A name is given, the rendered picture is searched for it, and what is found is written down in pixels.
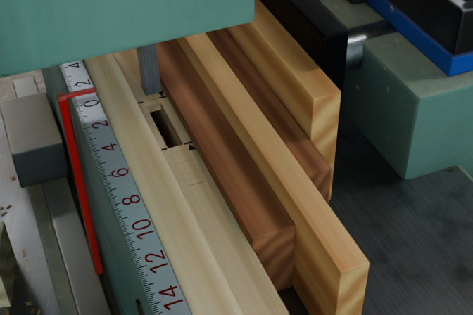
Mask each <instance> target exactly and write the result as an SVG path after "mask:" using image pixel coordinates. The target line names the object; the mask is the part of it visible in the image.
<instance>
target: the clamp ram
mask: <svg viewBox="0 0 473 315"><path fill-rule="evenodd" d="M260 1H261V2H262V3H263V4H264V6H265V7H266V8H267V9H268V10H269V11H270V12H271V14H273V16H274V17H275V18H276V19H277V20H278V21H279V22H280V23H281V25H282V26H283V27H284V28H285V29H286V30H287V32H288V33H289V34H290V35H291V36H292V37H293V38H294V39H295V40H296V41H297V42H298V44H299V45H300V46H301V47H302V48H303V50H304V51H305V52H306V53H307V54H308V55H309V56H310V57H311V58H312V59H313V60H314V61H315V63H316V64H317V65H318V66H319V67H320V69H321V70H322V71H323V72H324V73H325V74H326V75H327V76H328V78H330V80H332V82H333V83H334V84H335V85H336V86H337V87H338V89H339V90H340V91H341V102H340V110H339V123H338V131H337V138H336V152H337V145H338V137H339V124H340V116H341V103H342V96H343V82H344V75H345V72H348V71H351V70H356V69H358V68H360V66H361V65H362V61H363V43H364V42H365V40H366V39H371V38H374V37H379V36H383V35H386V34H391V33H394V32H397V30H396V28H395V27H394V26H393V24H392V23H391V22H389V21H388V20H383V21H379V22H374V23H370V24H367V25H361V26H358V27H352V28H349V29H346V28H345V27H344V26H343V25H342V24H341V23H340V22H339V21H338V20H337V19H336V18H335V17H334V16H333V15H332V14H331V13H330V12H328V11H327V10H326V9H325V8H324V7H323V6H322V5H321V4H320V3H319V2H318V1H317V0H260ZM336 152H335V160H334V161H336Z"/></svg>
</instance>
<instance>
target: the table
mask: <svg viewBox="0 0 473 315"><path fill-rule="evenodd" d="M41 71H42V75H43V77H44V81H45V83H46V87H47V89H48V92H49V95H50V98H51V101H52V103H53V107H54V110H55V112H56V116H57V118H58V121H59V124H60V126H61V130H62V132H63V136H64V139H65V134H64V131H63V125H62V121H61V115H60V111H59V108H58V102H57V98H56V95H57V92H56V88H55V86H54V84H53V80H52V78H51V75H50V72H49V69H48V68H47V67H46V68H42V69H41ZM65 142H66V139H65ZM79 157H80V155H79ZM80 163H81V167H82V173H83V177H84V183H85V187H86V191H87V197H88V201H89V207H90V211H91V214H92V220H93V223H94V226H95V229H96V232H97V235H98V237H99V240H100V243H101V247H102V249H103V253H104V255H105V258H106V261H107V263H108V267H109V269H110V272H111V276H112V278H113V281H114V284H115V287H116V290H117V292H118V296H119V298H120V302H121V305H122V308H123V310H124V313H125V315H137V314H136V311H135V309H134V306H133V304H132V300H131V297H130V294H129V292H128V289H127V286H126V284H125V280H124V278H123V276H122V272H121V270H120V267H119V264H118V261H117V259H116V256H115V253H114V251H113V247H112V245H111V242H110V239H109V237H108V233H107V231H106V227H105V225H104V223H103V219H102V217H101V214H100V212H99V208H98V205H97V204H96V200H95V197H94V194H93V192H92V188H91V186H90V184H89V180H88V178H87V175H86V172H85V170H84V167H83V164H82V161H81V159H80ZM452 168H453V169H454V170H453V171H450V172H447V171H446V170H445V169H442V170H439V171H436V172H432V173H430V174H425V175H423V176H419V177H416V178H414V179H403V178H402V177H400V176H399V175H398V173H397V172H396V171H395V170H394V169H393V167H392V166H391V165H390V164H389V163H388V162H387V161H386V160H385V158H384V157H383V156H382V155H381V153H380V152H379V151H378V150H377V149H376V148H375V147H374V146H373V145H372V143H371V142H370V141H369V140H368V139H367V137H366V136H365V135H364V134H363V133H362V132H361V131H360V130H359V128H358V127H357V126H356V125H355V124H354V122H353V121H352V120H351V119H350V118H349V116H347V114H346V113H345V112H344V111H343V110H342V109H341V116H340V124H339V137H338V145H337V152H336V161H335V162H334V173H333V181H332V194H331V199H330V200H329V202H328V205H329V206H330V207H331V209H332V211H333V212H334V213H335V215H336V216H337V217H338V219H339V221H340V222H341V223H342V224H343V226H344V227H345V229H346V230H347V232H348V233H349V234H350V236H351V237H352V239H353V240H354V241H355V243H356V244H357V246H358V247H359V248H360V250H361V251H362V253H363V254H364V256H366V258H367V260H368V261H369V263H370V265H369V270H368V275H367V283H366V288H365V296H364V301H363V306H362V314H361V315H473V178H472V177H471V176H470V175H469V174H468V173H467V172H466V171H465V170H464V169H463V168H462V167H461V166H460V165H455V166H452ZM446 169H447V168H446ZM277 293H278V294H279V296H280V298H281V300H282V301H283V303H284V306H285V307H286V309H287V311H288V312H289V314H290V315H309V313H308V310H307V309H306V308H305V306H304V304H303V303H302V301H301V299H300V297H299V296H298V294H297V292H296V291H295V289H294V287H293V286H291V287H290V288H287V289H284V290H280V291H278V292H277Z"/></svg>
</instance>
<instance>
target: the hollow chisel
mask: <svg viewBox="0 0 473 315"><path fill-rule="evenodd" d="M137 54H138V61H139V71H140V77H141V87H142V89H143V90H144V93H145V94H146V95H150V94H156V93H159V92H161V88H160V75H159V68H158V54H157V47H156V44H150V45H146V46H140V47H137Z"/></svg>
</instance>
